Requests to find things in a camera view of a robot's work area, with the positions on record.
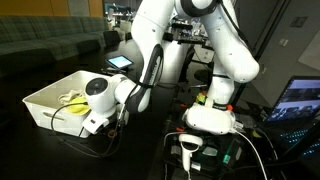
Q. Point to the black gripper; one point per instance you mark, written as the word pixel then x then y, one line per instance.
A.
pixel 117 120

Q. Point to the orange tape roll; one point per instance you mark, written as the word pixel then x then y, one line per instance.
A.
pixel 112 134

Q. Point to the yellow cloth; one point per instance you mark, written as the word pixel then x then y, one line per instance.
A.
pixel 78 107

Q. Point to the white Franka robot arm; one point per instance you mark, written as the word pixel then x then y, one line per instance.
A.
pixel 230 53

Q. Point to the white plastic basket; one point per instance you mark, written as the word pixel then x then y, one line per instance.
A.
pixel 50 110

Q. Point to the tablet with lit screen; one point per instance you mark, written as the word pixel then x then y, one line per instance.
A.
pixel 120 61

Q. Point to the white VR controller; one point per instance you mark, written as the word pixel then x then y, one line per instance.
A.
pixel 188 146

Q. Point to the dark upholstered chair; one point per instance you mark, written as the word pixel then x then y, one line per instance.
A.
pixel 112 37

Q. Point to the white VR headset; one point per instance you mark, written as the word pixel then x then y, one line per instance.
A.
pixel 208 118

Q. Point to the green plaid sofa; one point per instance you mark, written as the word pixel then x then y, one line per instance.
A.
pixel 40 36

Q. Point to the open black laptop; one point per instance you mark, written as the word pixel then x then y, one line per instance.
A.
pixel 295 100

